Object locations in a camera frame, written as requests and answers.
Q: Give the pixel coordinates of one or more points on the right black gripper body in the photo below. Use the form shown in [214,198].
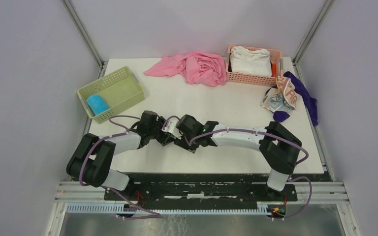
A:
[184,143]

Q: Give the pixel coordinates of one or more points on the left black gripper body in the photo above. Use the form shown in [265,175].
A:
[157,133]

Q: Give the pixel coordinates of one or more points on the green plastic basket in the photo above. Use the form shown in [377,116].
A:
[120,89]

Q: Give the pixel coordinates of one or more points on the blue towel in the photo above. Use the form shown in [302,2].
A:
[97,104]

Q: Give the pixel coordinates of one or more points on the beige rabbit print towel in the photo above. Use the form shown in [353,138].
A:
[283,98]

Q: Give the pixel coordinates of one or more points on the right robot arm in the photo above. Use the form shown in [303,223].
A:
[279,147]

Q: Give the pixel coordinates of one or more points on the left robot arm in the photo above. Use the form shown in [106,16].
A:
[92,159]

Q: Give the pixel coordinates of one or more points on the pink towel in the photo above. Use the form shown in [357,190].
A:
[196,67]

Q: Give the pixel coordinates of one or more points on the white folded towel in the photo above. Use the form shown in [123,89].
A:
[256,62]

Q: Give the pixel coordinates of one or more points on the orange item in basket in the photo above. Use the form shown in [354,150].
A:
[273,69]

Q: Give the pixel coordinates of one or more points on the pink plastic basket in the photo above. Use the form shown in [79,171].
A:
[276,57]

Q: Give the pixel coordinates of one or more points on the purple cloth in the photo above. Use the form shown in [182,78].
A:
[309,102]

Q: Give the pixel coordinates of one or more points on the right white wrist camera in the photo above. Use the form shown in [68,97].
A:
[171,129]

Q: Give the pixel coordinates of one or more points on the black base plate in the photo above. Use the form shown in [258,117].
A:
[202,191]

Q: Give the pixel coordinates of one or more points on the white cable duct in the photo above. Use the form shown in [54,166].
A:
[117,208]

